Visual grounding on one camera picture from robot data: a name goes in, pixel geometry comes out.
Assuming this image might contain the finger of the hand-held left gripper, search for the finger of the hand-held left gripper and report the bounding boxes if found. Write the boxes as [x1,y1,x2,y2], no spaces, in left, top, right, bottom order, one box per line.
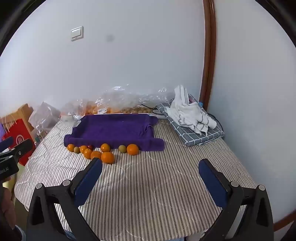
[0,136,14,151]
[0,138,33,163]

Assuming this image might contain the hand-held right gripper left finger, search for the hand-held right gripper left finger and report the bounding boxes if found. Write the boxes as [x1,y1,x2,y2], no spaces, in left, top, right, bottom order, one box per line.
[26,158,103,241]

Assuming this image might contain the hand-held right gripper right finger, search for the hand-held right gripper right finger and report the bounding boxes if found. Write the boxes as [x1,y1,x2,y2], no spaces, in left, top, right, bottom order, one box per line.
[198,158,274,241]

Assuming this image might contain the purple towel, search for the purple towel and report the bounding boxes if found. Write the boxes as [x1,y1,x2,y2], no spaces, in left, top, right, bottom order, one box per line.
[64,113,165,151]

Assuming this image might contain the person's left hand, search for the person's left hand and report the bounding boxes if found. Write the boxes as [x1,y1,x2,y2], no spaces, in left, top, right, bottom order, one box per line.
[0,183,16,230]

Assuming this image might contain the red paper bag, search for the red paper bag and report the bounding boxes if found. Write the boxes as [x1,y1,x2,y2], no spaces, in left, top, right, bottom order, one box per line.
[2,119,37,166]

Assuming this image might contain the plastic bottle with label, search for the plastic bottle with label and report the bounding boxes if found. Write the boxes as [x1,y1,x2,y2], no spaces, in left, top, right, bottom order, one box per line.
[35,128,48,142]

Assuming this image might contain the grey plastic bag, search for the grey plastic bag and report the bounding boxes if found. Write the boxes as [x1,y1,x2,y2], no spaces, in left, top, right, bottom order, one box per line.
[28,101,61,135]

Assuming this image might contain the grey checkered cloth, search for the grey checkered cloth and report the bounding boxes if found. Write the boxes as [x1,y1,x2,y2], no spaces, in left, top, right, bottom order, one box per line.
[155,94,224,147]

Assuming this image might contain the striped quilt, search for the striped quilt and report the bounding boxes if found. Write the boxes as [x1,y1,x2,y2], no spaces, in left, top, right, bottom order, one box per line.
[14,117,258,241]

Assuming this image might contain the clear plastic bag of oranges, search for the clear plastic bag of oranges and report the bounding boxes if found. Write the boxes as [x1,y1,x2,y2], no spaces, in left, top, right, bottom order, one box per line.
[60,98,130,115]

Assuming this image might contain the white striped towel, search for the white striped towel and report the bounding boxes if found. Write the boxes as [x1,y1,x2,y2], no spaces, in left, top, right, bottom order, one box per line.
[165,85,217,137]

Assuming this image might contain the clear plastic bag of longans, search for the clear plastic bag of longans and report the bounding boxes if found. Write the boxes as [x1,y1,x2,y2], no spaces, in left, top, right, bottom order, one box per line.
[99,85,176,114]

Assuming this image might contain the black cable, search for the black cable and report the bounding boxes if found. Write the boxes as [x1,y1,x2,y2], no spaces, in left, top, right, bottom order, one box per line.
[206,112,224,138]

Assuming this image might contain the white light switch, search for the white light switch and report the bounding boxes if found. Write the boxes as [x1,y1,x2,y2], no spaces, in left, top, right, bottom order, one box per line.
[70,26,84,42]

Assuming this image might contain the brown wooden door frame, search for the brown wooden door frame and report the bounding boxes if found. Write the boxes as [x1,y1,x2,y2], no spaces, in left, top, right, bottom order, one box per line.
[199,0,216,109]

